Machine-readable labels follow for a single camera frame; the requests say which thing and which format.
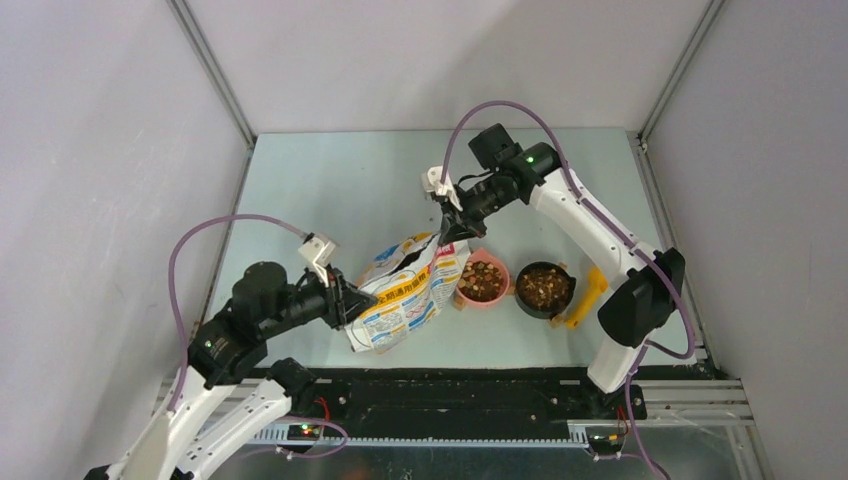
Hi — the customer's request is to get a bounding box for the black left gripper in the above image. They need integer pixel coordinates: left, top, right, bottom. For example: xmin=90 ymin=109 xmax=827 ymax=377
xmin=262 ymin=260 xmax=379 ymax=337

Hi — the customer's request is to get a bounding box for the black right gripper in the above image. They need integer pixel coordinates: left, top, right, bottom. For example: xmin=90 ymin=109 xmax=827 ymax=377
xmin=439 ymin=170 xmax=519 ymax=245

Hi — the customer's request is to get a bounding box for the printed cat food bag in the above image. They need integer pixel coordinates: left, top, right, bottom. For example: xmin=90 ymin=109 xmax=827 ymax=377
xmin=345 ymin=232 xmax=471 ymax=353

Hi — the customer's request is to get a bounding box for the yellow plastic scoop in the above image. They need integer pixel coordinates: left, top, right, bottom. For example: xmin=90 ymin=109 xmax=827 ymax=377
xmin=565 ymin=265 xmax=609 ymax=329

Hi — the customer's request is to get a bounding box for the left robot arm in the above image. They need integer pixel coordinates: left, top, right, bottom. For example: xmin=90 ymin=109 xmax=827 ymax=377
xmin=86 ymin=262 xmax=378 ymax=479

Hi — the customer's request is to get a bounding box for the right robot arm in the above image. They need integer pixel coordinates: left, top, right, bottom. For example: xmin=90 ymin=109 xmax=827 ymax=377
xmin=421 ymin=124 xmax=685 ymax=418

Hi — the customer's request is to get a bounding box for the pink pet bowl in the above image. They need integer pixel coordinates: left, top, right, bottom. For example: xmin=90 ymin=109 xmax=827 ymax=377
xmin=453 ymin=248 xmax=513 ymax=310

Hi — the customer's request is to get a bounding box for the black pet bowl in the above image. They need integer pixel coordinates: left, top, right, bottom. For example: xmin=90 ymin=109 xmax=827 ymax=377
xmin=514 ymin=261 xmax=577 ymax=320

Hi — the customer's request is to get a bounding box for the kibble in pink bowl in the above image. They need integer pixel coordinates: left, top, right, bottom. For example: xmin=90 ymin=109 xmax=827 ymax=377
xmin=458 ymin=261 xmax=507 ymax=303

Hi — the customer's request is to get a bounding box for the kibble in black bowl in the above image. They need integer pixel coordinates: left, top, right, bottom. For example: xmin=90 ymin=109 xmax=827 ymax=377
xmin=516 ymin=266 xmax=573 ymax=312

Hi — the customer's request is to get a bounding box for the wooden bowl stand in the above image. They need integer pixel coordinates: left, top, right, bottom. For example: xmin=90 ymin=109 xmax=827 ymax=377
xmin=464 ymin=251 xmax=571 ymax=328

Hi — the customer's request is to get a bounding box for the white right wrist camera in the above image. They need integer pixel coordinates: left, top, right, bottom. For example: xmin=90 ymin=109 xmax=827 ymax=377
xmin=421 ymin=165 xmax=463 ymax=211

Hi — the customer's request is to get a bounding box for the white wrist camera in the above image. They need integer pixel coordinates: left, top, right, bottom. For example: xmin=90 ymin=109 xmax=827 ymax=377
xmin=298 ymin=233 xmax=338 ymax=287
xmin=421 ymin=165 xmax=463 ymax=211

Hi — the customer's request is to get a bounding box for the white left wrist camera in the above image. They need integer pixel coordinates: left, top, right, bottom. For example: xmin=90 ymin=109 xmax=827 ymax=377
xmin=298 ymin=233 xmax=338 ymax=287

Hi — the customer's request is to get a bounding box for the aluminium corner frame post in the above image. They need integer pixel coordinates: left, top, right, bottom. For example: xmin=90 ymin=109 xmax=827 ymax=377
xmin=635 ymin=0 xmax=730 ymax=154

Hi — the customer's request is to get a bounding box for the left aluminium frame post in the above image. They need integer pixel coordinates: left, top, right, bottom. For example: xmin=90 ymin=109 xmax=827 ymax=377
xmin=165 ymin=0 xmax=258 ymax=150

